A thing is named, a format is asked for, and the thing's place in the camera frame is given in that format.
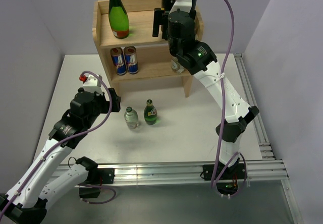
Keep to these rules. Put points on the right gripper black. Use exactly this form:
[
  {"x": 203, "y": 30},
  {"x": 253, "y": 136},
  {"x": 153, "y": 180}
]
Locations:
[{"x": 160, "y": 17}]

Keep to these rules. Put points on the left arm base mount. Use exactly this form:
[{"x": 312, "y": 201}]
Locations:
[{"x": 98, "y": 177}]

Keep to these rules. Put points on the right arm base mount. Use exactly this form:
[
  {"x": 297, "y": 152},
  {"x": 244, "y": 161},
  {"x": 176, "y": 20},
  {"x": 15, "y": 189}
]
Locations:
[{"x": 228, "y": 182}]

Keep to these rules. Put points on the green bottle rear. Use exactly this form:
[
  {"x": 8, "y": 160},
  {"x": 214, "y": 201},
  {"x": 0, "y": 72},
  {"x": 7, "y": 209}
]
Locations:
[{"x": 150, "y": 113}]

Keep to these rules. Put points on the green bottle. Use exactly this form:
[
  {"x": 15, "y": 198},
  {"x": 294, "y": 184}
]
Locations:
[
  {"x": 118, "y": 19},
  {"x": 150, "y": 113}
]

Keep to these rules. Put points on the left Red Bull can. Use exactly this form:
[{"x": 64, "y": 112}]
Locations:
[{"x": 118, "y": 60}]

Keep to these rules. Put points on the red bull can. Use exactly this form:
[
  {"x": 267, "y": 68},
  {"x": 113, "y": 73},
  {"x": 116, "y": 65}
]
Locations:
[
  {"x": 118, "y": 60},
  {"x": 131, "y": 59}
]

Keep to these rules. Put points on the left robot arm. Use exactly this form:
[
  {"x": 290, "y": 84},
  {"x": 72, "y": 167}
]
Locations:
[{"x": 30, "y": 199}]

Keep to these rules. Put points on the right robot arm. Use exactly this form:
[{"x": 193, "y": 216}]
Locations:
[{"x": 201, "y": 62}]

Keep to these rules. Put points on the aluminium side rail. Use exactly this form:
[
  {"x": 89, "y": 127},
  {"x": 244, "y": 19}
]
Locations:
[{"x": 263, "y": 141}]

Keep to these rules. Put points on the aluminium front rail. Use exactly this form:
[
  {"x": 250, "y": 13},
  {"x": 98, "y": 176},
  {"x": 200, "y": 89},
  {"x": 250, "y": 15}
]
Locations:
[{"x": 188, "y": 172}]

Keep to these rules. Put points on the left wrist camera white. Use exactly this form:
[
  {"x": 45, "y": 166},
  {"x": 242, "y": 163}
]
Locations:
[{"x": 91, "y": 84}]

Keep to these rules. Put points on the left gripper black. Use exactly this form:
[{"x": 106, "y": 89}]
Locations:
[{"x": 106, "y": 104}]

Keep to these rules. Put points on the wooden two-tier shelf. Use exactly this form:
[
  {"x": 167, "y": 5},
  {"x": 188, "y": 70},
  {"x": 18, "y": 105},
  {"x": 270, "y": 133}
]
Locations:
[{"x": 152, "y": 52}]

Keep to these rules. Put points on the clear glass bottle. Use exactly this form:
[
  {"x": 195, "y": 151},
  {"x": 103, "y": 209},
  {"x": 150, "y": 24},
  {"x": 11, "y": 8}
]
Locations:
[
  {"x": 131, "y": 118},
  {"x": 176, "y": 67}
]

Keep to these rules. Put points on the right Red Bull can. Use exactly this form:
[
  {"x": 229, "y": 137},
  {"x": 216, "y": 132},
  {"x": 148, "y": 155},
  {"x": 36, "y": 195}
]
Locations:
[{"x": 131, "y": 59}]

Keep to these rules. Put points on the green bottle front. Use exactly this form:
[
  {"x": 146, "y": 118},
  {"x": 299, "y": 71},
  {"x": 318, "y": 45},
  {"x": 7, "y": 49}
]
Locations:
[{"x": 118, "y": 19}]

